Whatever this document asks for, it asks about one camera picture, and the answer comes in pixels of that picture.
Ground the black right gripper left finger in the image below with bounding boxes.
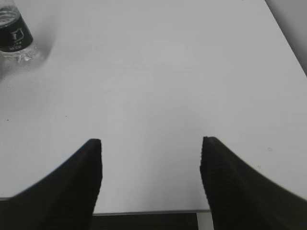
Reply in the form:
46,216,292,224
0,139,103,230

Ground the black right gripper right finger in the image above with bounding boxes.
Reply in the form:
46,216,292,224
200,137,307,230

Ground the clear cestbon water bottle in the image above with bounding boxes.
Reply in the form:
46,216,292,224
0,0,37,63

